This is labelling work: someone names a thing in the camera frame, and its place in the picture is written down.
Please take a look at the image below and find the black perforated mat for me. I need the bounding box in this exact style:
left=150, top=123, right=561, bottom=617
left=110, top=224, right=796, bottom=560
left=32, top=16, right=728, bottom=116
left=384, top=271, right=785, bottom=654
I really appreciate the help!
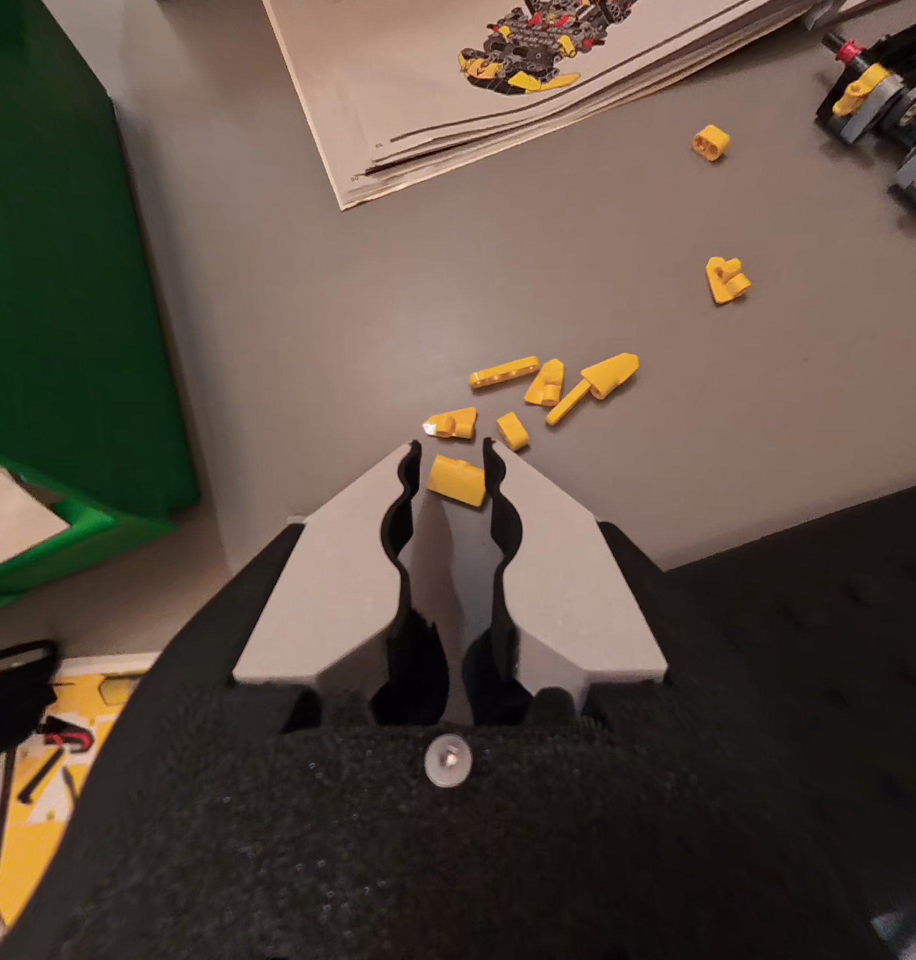
left=649, top=472, right=916, bottom=960

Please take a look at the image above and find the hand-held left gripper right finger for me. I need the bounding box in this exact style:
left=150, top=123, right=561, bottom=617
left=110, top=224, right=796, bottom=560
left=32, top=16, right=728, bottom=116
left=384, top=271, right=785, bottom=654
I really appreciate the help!
left=461, top=437, right=669, bottom=706

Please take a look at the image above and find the lego instruction booklet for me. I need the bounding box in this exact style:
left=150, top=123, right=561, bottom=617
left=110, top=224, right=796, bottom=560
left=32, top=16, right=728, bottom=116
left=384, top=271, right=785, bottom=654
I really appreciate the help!
left=261, top=0, right=879, bottom=213

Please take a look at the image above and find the yellow angled lego connector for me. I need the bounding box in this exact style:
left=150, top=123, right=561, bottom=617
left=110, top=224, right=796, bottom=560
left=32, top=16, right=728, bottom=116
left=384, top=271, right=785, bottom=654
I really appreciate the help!
left=704, top=256, right=753, bottom=306

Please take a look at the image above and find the pile of yellow lego pieces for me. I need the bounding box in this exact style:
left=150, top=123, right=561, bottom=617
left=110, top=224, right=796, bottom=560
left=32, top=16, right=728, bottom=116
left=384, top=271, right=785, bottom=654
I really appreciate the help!
left=422, top=352, right=641, bottom=455

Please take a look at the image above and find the green storage bin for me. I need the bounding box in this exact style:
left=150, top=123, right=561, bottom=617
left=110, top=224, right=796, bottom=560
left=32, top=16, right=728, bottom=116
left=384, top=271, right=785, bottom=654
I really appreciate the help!
left=0, top=0, right=201, bottom=618

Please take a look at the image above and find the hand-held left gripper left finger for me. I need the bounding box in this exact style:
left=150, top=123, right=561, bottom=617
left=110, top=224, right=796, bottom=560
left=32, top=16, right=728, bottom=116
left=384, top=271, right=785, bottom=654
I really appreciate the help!
left=231, top=438, right=450, bottom=706

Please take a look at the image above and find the yellow black lego car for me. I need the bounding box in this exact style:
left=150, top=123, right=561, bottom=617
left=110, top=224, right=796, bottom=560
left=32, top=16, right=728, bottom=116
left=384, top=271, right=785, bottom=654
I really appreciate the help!
left=812, top=13, right=916, bottom=219

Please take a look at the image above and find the white paper stack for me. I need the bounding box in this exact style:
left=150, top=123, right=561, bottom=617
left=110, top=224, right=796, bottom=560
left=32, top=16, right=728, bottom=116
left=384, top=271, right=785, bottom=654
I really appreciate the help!
left=0, top=456, right=72, bottom=575

